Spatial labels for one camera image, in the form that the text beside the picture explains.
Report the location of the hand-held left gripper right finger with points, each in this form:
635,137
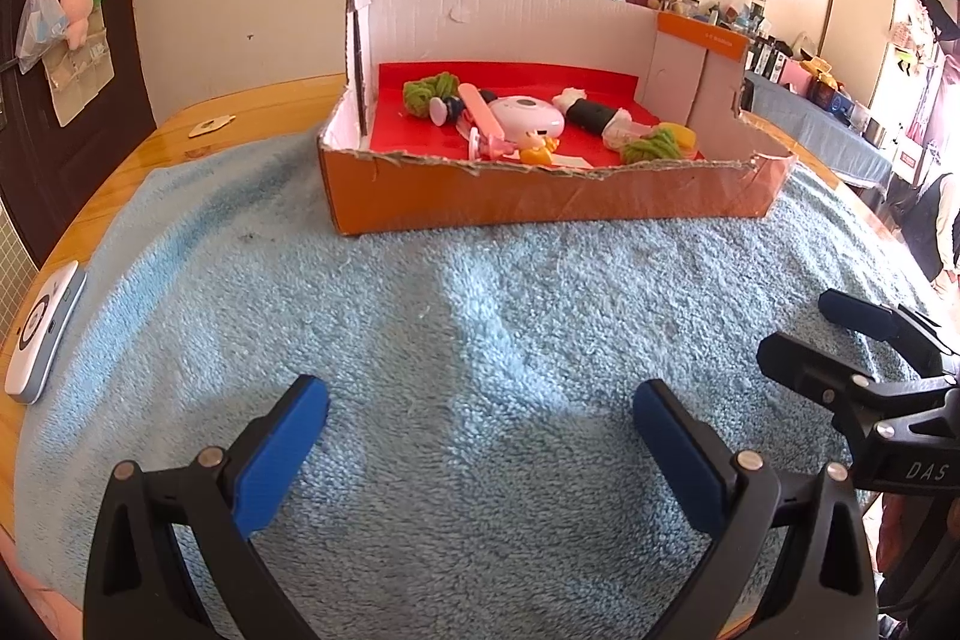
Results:
675,452

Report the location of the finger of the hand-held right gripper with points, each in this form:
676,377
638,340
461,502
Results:
855,310
802,362

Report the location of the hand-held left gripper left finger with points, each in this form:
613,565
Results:
281,452

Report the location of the yellow round cap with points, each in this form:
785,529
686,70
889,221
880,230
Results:
681,134

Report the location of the green yarn ball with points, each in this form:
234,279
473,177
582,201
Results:
652,147
424,89

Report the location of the small clear plastic container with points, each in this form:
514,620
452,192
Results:
615,136

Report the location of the orange cardboard box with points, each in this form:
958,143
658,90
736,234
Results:
525,197

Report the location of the pink toy camera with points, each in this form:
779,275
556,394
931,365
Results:
525,119

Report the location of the black-haired figurine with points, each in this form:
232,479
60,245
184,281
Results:
450,109

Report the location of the pink clothes peg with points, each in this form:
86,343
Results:
480,111

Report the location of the person's right hand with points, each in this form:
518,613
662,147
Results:
894,527

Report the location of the table with blue cloth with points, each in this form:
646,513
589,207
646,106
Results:
810,134

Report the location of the light blue fleece blanket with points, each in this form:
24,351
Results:
450,347

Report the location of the clutter of bottles and boxes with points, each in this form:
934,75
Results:
780,59

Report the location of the white blue handheld device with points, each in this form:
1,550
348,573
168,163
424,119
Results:
45,332

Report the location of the white refrigerator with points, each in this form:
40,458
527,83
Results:
862,25

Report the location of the black white sushi roll toy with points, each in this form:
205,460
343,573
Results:
592,115

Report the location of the small white adhesive tab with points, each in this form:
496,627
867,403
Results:
210,126

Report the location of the dark wooden door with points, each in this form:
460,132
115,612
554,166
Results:
60,175

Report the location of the red paper sheet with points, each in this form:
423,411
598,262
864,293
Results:
585,78

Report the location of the beige hanging pouch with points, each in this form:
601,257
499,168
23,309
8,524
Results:
79,81

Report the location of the clear plastic bag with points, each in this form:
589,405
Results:
37,29

